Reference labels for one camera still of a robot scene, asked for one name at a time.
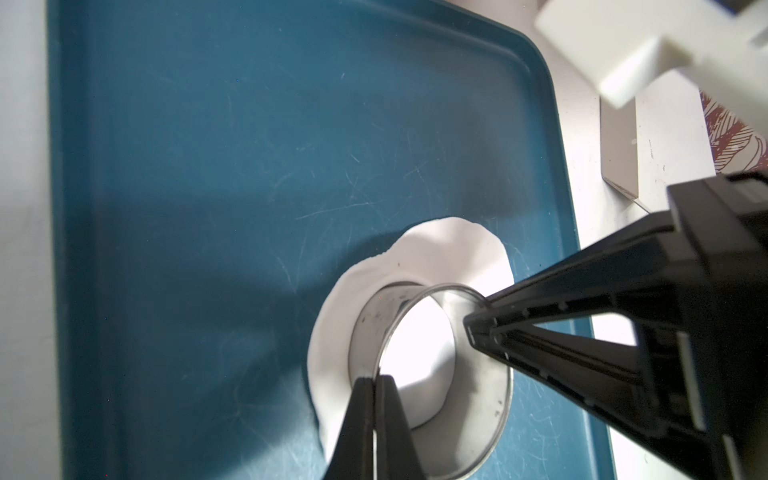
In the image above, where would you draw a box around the white dough piece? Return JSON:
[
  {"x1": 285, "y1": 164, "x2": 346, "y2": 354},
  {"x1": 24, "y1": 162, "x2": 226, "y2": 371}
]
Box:
[{"x1": 307, "y1": 217, "x2": 514, "y2": 461}]

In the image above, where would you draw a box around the metal spatula wooden handle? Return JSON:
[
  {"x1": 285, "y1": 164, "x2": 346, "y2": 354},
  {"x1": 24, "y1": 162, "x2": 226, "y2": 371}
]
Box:
[{"x1": 600, "y1": 99, "x2": 650, "y2": 213}]

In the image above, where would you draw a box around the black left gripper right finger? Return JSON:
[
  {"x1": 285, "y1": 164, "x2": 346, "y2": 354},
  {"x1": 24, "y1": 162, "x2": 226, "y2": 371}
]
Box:
[{"x1": 376, "y1": 375, "x2": 426, "y2": 479}]

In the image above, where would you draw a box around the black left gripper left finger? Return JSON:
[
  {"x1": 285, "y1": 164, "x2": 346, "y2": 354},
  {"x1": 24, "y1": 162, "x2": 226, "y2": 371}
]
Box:
[{"x1": 324, "y1": 377, "x2": 375, "y2": 480}]

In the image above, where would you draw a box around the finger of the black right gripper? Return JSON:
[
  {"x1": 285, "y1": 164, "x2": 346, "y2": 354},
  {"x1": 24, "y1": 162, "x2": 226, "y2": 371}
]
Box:
[
  {"x1": 465, "y1": 326, "x2": 684, "y2": 447},
  {"x1": 464, "y1": 211, "x2": 675, "y2": 336}
]

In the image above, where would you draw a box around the teal cutting board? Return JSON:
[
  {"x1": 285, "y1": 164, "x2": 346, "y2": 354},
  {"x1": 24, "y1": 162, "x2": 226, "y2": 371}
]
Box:
[{"x1": 47, "y1": 1, "x2": 579, "y2": 479}]

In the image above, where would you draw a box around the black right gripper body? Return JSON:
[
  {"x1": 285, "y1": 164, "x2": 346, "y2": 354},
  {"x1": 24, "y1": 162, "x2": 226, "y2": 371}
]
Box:
[{"x1": 635, "y1": 170, "x2": 767, "y2": 479}]

